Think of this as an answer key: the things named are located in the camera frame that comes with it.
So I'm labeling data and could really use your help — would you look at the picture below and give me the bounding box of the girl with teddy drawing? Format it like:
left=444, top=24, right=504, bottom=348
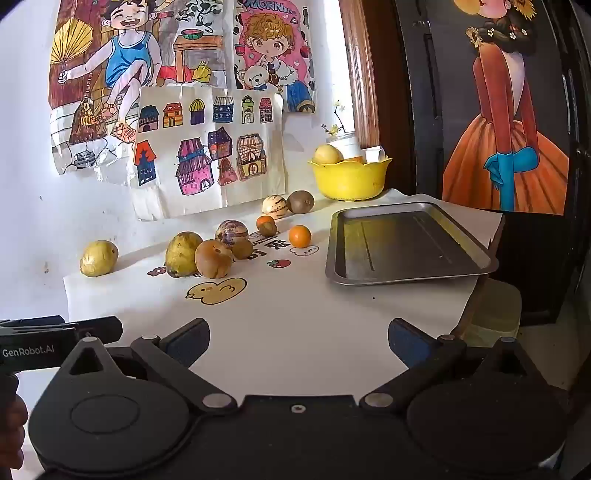
left=233, top=0, right=319, bottom=114

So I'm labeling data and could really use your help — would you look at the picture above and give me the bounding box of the white jar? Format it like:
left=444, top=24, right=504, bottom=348
left=325, top=131, right=361, bottom=160

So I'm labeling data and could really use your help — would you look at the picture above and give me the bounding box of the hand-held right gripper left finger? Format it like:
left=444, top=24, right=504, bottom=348
left=56, top=318, right=238, bottom=414

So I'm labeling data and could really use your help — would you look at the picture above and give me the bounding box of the coloured houses drawing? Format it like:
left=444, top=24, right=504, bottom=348
left=129, top=85, right=289, bottom=221

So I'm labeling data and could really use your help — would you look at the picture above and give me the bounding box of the pale striped pepino melon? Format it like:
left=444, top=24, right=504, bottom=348
left=262, top=195, right=289, bottom=219

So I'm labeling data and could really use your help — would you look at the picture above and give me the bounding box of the boy with fan drawing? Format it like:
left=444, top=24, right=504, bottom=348
left=48, top=0, right=232, bottom=176

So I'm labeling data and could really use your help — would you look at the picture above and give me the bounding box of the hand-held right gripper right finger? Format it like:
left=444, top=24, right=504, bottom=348
left=360, top=318, right=543, bottom=413

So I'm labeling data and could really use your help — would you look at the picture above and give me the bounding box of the pale yellow round fruit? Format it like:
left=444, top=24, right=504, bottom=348
left=312, top=144, right=345, bottom=165

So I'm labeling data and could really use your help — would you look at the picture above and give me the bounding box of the white printed tablecloth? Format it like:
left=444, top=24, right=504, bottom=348
left=62, top=187, right=506, bottom=411

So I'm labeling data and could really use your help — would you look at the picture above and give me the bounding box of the wooden door frame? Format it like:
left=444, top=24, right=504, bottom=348
left=339, top=0, right=382, bottom=151

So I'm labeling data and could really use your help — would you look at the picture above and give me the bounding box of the yellow flower sprig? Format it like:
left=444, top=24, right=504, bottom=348
left=321, top=99, right=349, bottom=137

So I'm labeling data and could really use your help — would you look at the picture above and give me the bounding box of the yellow plastic bowl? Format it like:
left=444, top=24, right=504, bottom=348
left=308, top=156, right=393, bottom=202

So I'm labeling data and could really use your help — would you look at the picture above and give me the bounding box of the lady in orange dress painting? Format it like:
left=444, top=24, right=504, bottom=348
left=394, top=0, right=578, bottom=217

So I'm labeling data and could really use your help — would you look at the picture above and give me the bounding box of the yellow pear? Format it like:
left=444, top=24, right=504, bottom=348
left=79, top=240, right=120, bottom=278

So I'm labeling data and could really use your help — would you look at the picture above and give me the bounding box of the metal baking tray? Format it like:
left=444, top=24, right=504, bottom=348
left=324, top=202, right=500, bottom=287

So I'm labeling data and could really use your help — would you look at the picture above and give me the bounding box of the large brown round fruit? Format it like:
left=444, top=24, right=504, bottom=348
left=194, top=239, right=234, bottom=280

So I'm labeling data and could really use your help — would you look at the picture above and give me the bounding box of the pale green plastic stool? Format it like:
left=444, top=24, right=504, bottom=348
left=462, top=279, right=522, bottom=347

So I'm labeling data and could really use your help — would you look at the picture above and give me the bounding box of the purple striped pepino melon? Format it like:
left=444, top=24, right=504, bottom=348
left=215, top=220, right=250, bottom=246

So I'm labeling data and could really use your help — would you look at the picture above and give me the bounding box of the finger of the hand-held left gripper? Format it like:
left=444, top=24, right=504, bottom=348
left=75, top=316, right=124, bottom=345

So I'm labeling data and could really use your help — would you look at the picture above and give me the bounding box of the brown kiwi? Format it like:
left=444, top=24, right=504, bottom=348
left=287, top=190, right=315, bottom=214

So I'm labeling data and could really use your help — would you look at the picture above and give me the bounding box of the green-yellow pear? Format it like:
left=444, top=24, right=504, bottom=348
left=165, top=231, right=205, bottom=279

